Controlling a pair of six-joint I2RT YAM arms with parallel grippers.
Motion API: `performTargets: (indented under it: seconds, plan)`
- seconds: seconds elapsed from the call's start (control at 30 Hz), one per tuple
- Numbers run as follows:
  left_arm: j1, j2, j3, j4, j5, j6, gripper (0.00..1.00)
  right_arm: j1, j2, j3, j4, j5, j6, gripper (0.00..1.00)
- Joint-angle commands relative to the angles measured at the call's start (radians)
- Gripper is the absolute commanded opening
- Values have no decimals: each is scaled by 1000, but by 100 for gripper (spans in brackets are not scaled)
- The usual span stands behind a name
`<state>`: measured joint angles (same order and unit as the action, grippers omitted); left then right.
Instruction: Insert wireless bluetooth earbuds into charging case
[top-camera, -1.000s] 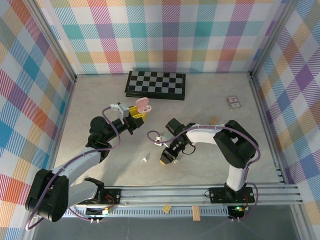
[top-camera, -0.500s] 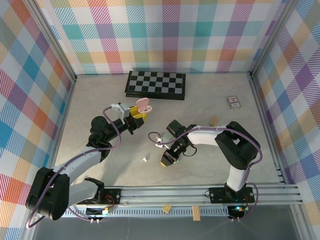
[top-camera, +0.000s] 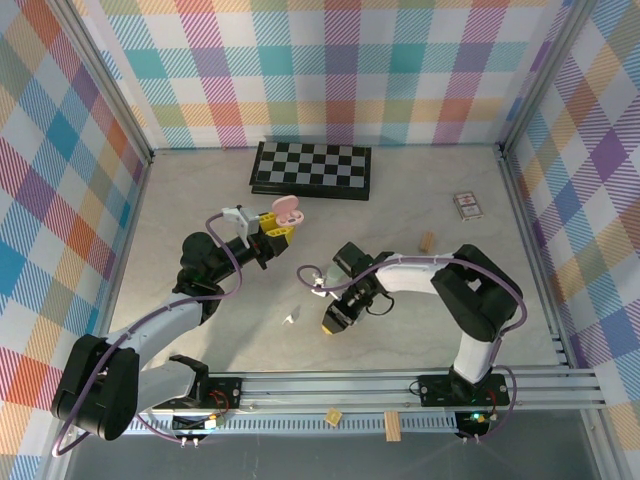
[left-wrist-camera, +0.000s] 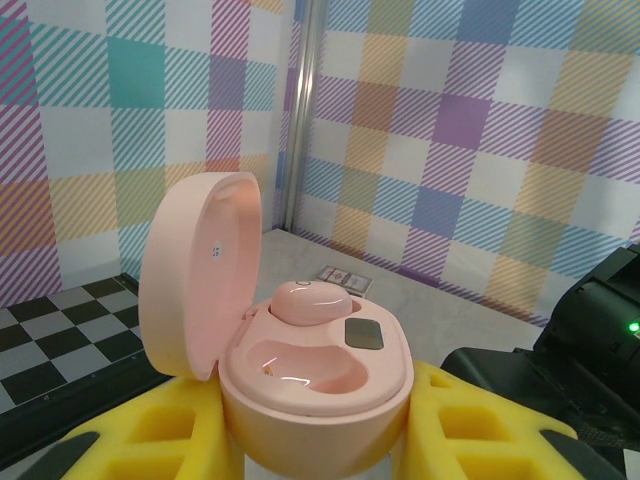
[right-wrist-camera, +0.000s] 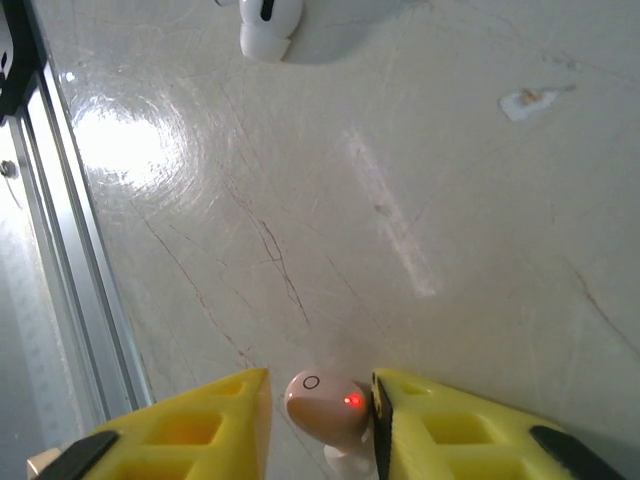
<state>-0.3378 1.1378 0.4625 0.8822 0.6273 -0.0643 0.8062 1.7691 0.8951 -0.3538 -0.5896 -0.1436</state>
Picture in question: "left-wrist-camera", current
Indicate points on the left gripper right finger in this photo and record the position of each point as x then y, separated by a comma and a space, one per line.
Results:
475, 425

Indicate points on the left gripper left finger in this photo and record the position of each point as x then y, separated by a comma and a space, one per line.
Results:
165, 430

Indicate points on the pink earbud charging case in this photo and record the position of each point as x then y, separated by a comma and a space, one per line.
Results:
310, 400

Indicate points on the pink earbud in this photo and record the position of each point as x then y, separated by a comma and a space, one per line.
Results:
310, 302

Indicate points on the black and white chessboard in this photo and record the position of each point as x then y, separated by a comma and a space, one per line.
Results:
75, 320

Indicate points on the playing card box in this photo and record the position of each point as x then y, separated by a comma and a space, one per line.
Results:
345, 280

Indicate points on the aluminium frame post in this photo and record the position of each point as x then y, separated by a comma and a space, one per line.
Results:
302, 125

